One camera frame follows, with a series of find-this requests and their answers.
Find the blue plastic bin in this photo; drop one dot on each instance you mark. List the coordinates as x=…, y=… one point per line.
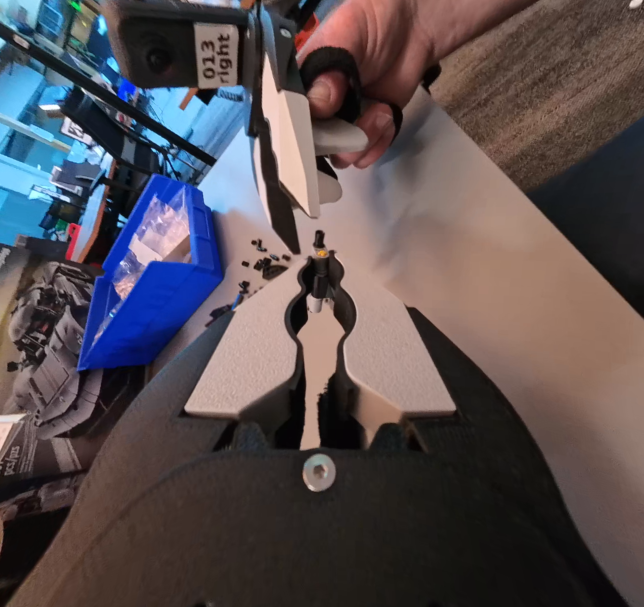
x=166, y=305

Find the clear plastic bags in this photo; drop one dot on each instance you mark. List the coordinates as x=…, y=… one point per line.
x=161, y=229

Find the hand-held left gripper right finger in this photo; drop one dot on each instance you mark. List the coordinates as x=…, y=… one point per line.
x=397, y=365

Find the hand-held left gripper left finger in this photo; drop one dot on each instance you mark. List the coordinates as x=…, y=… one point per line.
x=241, y=360

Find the person's dark trouser leg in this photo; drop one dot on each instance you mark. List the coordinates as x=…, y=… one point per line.
x=603, y=214

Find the black lego axle piece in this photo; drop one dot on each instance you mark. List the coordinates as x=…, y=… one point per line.
x=320, y=270

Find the black metal post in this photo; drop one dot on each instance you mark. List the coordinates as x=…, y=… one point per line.
x=176, y=138

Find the scattered small lego pieces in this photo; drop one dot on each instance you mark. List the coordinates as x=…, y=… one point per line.
x=266, y=266

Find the person's right hand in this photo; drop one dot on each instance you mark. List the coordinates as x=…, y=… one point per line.
x=392, y=28

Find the lego box with car print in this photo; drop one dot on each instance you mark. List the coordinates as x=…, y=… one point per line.
x=45, y=315

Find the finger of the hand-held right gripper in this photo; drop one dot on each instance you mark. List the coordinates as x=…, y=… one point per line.
x=297, y=154
x=329, y=189

